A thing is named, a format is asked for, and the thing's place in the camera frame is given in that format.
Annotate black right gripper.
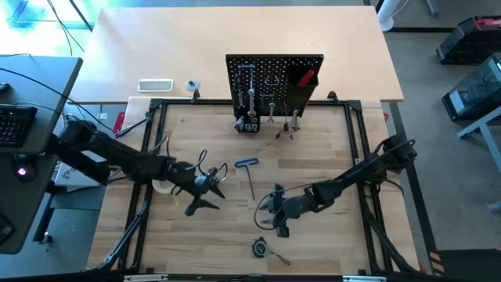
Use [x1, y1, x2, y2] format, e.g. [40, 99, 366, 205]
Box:
[258, 183, 316, 238]

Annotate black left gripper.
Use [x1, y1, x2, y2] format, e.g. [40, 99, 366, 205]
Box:
[168, 160, 227, 217]

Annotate clear safety glasses black frame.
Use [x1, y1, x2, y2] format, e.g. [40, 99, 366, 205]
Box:
[207, 162, 229, 185]

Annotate black grey tape measure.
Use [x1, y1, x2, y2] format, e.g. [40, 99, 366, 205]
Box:
[250, 236, 291, 266]

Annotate white masking tape roll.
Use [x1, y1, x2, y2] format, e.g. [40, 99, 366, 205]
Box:
[151, 178, 177, 196]

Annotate blue handled hex key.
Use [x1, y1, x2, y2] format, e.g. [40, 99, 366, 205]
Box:
[233, 157, 260, 202]

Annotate black wire stripper pliers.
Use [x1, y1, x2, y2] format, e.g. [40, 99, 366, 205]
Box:
[233, 74, 247, 110]

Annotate red utility knife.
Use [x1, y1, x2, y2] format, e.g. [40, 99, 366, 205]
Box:
[296, 69, 316, 87]

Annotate long double prong peg hook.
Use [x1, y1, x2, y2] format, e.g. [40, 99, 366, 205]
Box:
[283, 102, 301, 132]

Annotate double prong metal peg hook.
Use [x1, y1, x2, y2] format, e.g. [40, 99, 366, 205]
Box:
[236, 63, 255, 95]

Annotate black pegboard socket shelf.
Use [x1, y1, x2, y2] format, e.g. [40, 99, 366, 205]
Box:
[234, 116, 261, 134]

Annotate silver aluminium extrusion bar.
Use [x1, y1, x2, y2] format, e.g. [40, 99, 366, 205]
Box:
[124, 273, 169, 282]

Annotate black plastic pegboard bin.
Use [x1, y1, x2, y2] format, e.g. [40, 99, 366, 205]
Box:
[287, 66, 319, 114]

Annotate white rectangular tray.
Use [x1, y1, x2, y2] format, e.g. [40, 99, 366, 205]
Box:
[137, 78, 175, 94]

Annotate white box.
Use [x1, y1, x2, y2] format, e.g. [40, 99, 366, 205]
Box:
[53, 143, 115, 189]

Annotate black metal pegboard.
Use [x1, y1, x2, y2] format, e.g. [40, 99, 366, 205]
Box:
[225, 53, 325, 118]

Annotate light wooden table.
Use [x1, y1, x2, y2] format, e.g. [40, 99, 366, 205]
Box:
[70, 5, 405, 103]

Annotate black computer mouse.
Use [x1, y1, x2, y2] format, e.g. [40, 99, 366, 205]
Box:
[11, 155, 37, 183]

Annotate dark grey desk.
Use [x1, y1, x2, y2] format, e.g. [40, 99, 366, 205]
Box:
[0, 54, 84, 255]

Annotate black keyboard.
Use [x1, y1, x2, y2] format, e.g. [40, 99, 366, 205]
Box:
[0, 104, 38, 149]

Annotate white round stand base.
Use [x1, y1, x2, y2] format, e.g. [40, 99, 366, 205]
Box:
[376, 0, 409, 33]

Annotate grey metal table legs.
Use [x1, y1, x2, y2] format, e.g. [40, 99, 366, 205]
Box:
[456, 104, 501, 215]

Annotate black box with clear lid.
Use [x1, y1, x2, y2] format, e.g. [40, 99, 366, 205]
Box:
[441, 52, 501, 121]

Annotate black crate with red lid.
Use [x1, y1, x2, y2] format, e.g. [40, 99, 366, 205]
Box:
[434, 14, 501, 66]

